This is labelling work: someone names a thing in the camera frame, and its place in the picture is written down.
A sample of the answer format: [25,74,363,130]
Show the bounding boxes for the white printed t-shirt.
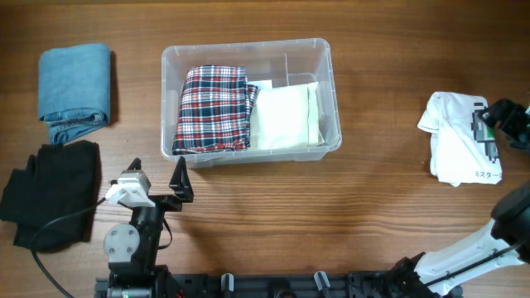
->
[417,92,503,187]

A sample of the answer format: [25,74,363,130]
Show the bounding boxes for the plaid flannel shirt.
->
[172,65,259,155]

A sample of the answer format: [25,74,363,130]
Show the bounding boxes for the cream cloth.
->
[250,82,324,151]

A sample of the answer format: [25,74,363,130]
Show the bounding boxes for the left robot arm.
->
[104,157,194,279]

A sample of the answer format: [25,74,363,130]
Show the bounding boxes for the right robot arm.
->
[387,92,529,297]

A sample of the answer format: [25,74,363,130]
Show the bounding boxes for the black folded garment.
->
[1,141,100,249]

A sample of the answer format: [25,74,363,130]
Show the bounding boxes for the folded blue jeans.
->
[37,43,111,145]

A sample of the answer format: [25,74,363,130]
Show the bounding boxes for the clear plastic storage bin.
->
[160,38,342,168]

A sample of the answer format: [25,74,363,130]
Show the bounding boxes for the black left camera cable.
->
[31,196,107,298]

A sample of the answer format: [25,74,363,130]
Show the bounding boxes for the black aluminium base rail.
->
[94,271,464,298]

